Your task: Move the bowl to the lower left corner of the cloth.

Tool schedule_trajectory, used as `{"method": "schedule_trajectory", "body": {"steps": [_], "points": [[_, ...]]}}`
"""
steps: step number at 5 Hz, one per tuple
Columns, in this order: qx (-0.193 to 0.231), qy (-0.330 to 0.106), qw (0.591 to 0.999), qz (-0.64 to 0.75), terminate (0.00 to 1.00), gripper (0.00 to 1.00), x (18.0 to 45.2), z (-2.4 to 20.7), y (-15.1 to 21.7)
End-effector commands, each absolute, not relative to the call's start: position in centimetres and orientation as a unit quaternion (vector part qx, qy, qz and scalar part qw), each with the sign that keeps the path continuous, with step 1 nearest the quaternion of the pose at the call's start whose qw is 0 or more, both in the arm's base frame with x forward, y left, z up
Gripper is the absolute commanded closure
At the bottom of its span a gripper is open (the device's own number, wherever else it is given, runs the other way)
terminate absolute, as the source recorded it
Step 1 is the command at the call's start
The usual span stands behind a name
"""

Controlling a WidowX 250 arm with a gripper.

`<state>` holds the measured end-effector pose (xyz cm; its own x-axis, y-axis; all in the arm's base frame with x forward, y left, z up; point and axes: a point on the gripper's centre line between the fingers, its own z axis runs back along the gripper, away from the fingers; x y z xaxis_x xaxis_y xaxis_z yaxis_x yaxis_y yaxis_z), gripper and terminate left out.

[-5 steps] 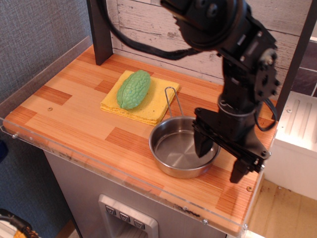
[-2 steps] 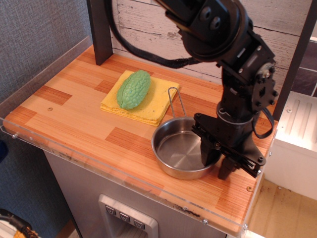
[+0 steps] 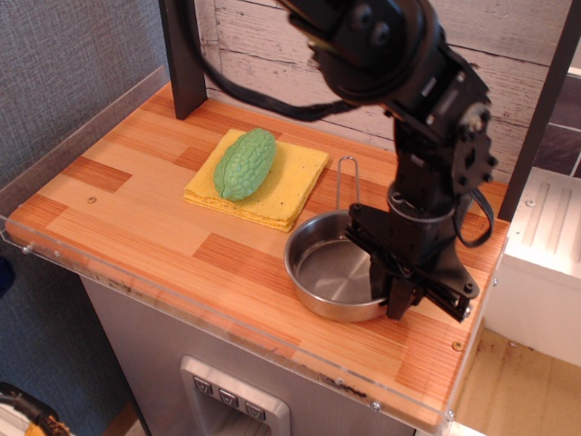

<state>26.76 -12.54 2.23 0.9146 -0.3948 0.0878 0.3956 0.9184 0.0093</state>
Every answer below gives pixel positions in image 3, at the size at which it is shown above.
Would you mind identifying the dark left frame post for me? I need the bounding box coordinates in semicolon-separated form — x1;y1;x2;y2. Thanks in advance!
158;0;207;120

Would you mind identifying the dark right frame post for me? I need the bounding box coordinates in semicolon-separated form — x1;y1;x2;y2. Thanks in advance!
498;0;580;222

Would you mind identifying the yellow folded cloth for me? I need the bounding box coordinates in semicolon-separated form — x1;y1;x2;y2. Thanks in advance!
183;129;330;232

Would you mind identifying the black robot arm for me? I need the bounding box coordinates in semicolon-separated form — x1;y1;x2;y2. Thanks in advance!
285;1;497;321

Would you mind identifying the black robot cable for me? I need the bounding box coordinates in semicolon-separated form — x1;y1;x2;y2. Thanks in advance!
174;0;355;123

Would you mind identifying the silver dispenser panel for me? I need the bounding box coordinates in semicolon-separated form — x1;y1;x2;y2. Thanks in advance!
180;356;291;435

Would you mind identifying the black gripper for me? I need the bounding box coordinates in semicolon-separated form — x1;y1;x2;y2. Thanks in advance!
346;198;480;322

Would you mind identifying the green toy bitter gourd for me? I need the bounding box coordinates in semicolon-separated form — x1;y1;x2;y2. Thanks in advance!
213;128;277;202

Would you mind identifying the silver metal pot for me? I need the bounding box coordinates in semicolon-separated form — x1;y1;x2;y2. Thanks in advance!
283;156;387;322

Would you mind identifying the dark frame post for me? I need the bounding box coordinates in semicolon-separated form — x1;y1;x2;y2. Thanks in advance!
158;0;207;120
498;0;580;222

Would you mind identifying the yellow object at corner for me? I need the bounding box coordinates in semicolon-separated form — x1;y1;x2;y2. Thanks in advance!
24;420;71;436

